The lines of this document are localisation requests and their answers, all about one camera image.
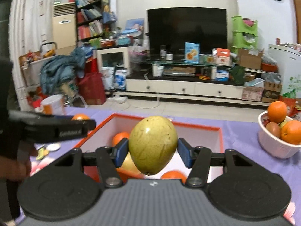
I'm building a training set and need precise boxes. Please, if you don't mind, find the large orange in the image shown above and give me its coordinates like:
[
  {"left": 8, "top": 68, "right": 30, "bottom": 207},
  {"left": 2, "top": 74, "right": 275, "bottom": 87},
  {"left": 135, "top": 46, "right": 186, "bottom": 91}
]
[
  {"left": 160, "top": 170, "right": 187, "bottom": 183},
  {"left": 112, "top": 132, "right": 130, "bottom": 146}
]

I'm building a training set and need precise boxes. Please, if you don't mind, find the kumquat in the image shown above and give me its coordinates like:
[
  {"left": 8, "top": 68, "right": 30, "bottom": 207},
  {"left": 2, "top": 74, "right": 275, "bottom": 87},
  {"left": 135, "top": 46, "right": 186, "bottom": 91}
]
[{"left": 72, "top": 113, "right": 90, "bottom": 120}]

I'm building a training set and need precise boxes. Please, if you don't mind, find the person left hand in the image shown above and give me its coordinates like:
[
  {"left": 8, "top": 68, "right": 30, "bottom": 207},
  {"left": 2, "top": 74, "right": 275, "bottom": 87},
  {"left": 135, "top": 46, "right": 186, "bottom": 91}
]
[{"left": 1, "top": 148, "right": 32, "bottom": 181}]

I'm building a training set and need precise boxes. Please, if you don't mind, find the orange cardboard box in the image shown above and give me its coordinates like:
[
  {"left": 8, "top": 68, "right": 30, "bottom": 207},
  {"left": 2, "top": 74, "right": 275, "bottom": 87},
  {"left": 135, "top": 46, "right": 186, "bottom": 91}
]
[{"left": 76, "top": 114, "right": 224, "bottom": 182}]

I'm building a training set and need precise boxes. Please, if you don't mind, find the purple floral tablecloth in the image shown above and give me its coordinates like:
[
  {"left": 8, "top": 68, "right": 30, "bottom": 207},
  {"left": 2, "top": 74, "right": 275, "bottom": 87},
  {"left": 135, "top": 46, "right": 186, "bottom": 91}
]
[{"left": 14, "top": 105, "right": 301, "bottom": 225}]

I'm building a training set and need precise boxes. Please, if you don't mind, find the blue jacket pile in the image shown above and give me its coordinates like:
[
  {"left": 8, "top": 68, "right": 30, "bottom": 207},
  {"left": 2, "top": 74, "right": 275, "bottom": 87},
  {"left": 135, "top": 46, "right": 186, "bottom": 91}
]
[{"left": 40, "top": 46, "right": 94, "bottom": 95}]

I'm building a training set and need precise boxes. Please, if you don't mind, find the brown kiwi in basket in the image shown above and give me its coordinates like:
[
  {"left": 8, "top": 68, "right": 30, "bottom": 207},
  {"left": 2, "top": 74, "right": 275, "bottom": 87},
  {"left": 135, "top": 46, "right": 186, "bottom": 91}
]
[{"left": 266, "top": 121, "right": 281, "bottom": 138}]

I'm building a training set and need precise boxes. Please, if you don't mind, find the white plastic basket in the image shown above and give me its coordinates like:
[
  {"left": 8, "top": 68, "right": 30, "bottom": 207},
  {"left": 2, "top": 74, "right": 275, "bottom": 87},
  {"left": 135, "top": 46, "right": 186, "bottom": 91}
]
[{"left": 258, "top": 111, "right": 300, "bottom": 159}]

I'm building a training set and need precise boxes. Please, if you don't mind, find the orange in basket back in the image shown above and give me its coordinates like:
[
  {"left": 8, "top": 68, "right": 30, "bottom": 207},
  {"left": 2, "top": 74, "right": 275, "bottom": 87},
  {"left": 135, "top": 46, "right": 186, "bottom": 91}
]
[{"left": 267, "top": 101, "right": 287, "bottom": 124}]

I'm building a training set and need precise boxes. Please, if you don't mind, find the orange in basket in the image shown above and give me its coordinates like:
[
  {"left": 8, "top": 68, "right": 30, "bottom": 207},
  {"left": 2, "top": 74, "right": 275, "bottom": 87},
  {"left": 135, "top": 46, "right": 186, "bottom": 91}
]
[
  {"left": 267, "top": 101, "right": 287, "bottom": 124},
  {"left": 281, "top": 120, "right": 301, "bottom": 145}
]

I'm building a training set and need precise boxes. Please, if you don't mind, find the orange in basket front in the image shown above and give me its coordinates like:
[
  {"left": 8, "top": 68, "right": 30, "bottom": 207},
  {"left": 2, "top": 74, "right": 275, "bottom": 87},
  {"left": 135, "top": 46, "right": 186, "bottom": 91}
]
[{"left": 281, "top": 120, "right": 301, "bottom": 145}]

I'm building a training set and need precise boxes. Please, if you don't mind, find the white small cabinet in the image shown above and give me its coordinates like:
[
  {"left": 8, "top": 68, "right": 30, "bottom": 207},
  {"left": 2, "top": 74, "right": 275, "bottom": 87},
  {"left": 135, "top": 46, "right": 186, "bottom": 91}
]
[{"left": 96, "top": 47, "right": 131, "bottom": 75}]

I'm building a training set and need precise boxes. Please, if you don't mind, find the blue snack bag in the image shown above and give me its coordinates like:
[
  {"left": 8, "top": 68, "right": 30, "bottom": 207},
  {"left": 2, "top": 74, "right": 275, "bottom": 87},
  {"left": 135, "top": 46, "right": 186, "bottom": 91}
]
[{"left": 185, "top": 42, "right": 199, "bottom": 64}]

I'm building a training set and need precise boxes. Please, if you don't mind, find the white air conditioner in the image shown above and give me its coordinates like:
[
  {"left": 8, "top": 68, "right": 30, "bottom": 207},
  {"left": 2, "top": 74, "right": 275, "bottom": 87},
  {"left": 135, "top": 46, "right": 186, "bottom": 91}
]
[{"left": 52, "top": 2, "right": 77, "bottom": 55}]

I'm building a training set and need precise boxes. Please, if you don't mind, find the green plastic shelf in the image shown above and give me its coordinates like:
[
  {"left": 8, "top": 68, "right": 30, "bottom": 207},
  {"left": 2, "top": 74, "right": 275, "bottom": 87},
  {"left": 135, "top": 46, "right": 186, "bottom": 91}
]
[{"left": 231, "top": 16, "right": 258, "bottom": 54}]

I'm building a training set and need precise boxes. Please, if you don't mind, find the black television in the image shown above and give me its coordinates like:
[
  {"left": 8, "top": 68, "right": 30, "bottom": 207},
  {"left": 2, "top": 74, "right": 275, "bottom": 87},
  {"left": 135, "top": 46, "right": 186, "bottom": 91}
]
[{"left": 147, "top": 7, "right": 228, "bottom": 55}]

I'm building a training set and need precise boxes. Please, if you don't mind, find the white freezer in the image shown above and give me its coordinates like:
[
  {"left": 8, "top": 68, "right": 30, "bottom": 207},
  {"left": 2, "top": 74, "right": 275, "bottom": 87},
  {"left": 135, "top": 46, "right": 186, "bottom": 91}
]
[{"left": 268, "top": 44, "right": 301, "bottom": 98}]

